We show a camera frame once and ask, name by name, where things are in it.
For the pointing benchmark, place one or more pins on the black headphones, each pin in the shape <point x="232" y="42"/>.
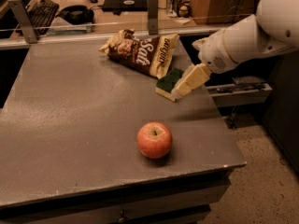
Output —
<point x="77" y="14"/>

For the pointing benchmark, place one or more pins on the metal can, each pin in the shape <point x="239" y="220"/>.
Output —
<point x="172" y="7"/>

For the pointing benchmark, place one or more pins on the grey metal rail frame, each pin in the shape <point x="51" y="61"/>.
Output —
<point x="242" y="91"/>

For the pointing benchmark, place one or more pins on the left metal bracket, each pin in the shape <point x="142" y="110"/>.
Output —
<point x="23" y="19"/>

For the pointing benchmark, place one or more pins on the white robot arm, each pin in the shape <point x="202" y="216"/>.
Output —
<point x="272" y="30"/>

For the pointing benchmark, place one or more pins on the drawer handle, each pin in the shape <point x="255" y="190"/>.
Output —
<point x="123" y="218"/>

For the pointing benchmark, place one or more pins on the black laptop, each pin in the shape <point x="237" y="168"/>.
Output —
<point x="125" y="5"/>

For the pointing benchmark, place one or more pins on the red apple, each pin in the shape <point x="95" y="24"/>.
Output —
<point x="154" y="140"/>

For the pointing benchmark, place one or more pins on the small dark jar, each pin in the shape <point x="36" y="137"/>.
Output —
<point x="184" y="11"/>

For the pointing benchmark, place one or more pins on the green and yellow sponge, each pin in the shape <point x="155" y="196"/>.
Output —
<point x="165" y="84"/>

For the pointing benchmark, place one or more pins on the black keyboard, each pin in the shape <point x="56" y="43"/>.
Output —
<point x="42" y="15"/>

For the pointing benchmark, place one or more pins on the metal bracket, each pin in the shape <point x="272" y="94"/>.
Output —
<point x="153" y="17"/>
<point x="23" y="19"/>

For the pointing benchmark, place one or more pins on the middle metal bracket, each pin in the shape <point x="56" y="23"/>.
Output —
<point x="153" y="17"/>

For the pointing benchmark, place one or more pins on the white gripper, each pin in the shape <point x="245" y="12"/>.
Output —
<point x="212" y="51"/>

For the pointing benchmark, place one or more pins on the brown chip bag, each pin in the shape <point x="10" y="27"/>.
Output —
<point x="150" y="56"/>

